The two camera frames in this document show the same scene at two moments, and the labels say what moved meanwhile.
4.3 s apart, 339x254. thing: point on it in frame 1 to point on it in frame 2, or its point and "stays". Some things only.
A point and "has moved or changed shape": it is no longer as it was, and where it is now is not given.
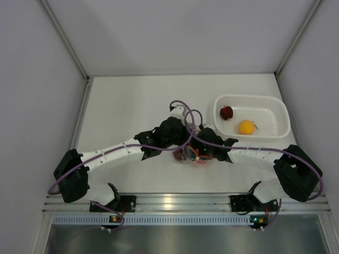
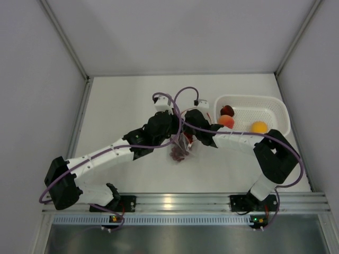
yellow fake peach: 246,127 to 259,126
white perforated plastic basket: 270,114 stays
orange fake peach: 201,162 to 226,120
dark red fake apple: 226,112 stays
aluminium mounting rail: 188,203 stays
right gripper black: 198,144 to 187,127
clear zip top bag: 187,154 has moved or changed shape
